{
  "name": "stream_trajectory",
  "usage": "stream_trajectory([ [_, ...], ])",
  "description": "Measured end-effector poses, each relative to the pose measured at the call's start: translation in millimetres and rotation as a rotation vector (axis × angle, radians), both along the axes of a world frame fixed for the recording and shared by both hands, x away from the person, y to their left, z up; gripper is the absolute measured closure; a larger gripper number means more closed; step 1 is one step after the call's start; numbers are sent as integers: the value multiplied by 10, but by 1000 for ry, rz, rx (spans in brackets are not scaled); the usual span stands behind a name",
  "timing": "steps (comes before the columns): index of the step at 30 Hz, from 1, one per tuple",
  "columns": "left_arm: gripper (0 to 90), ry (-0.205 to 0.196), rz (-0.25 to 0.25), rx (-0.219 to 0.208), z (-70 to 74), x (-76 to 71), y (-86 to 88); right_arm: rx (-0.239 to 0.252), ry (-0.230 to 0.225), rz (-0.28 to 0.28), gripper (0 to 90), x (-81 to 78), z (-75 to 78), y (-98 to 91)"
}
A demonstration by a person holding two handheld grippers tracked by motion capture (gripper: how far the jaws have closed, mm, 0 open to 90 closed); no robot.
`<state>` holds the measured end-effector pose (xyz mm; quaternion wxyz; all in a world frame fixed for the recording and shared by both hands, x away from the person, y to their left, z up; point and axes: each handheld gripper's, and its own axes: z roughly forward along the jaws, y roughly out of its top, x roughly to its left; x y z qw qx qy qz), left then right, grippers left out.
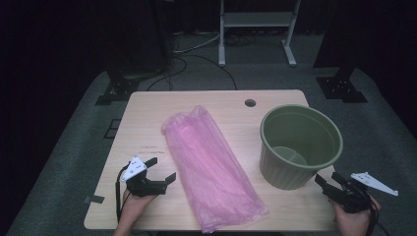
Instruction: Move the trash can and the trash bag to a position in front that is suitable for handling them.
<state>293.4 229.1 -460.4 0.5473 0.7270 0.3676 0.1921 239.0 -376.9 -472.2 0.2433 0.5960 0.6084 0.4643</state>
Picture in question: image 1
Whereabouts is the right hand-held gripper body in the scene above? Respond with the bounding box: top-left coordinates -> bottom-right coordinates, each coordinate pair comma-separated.
328,172 -> 400,214

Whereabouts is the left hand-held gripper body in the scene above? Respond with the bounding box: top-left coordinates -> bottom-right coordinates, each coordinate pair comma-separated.
120,155 -> 168,198

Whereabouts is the green plastic bin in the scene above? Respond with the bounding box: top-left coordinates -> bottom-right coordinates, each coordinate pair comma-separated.
259,103 -> 344,192

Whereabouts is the pink plastic bag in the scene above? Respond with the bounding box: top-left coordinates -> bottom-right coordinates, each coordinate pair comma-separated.
160,104 -> 269,234

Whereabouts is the person's left hand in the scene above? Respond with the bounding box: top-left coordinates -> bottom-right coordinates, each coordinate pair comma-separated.
121,188 -> 157,228

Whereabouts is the person's right hand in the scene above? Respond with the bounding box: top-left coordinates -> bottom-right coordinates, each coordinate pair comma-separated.
330,195 -> 383,236

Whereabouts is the black stand with base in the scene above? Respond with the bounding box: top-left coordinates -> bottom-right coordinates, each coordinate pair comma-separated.
94,58 -> 142,106
313,48 -> 369,104

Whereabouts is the white metal stand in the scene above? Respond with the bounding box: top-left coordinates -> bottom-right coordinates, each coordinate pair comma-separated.
218,0 -> 302,68

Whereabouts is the black floor cable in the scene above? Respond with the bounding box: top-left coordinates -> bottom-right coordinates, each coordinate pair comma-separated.
146,53 -> 239,91

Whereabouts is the grey floor cable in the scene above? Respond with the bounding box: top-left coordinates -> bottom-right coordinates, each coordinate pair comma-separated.
172,31 -> 221,55

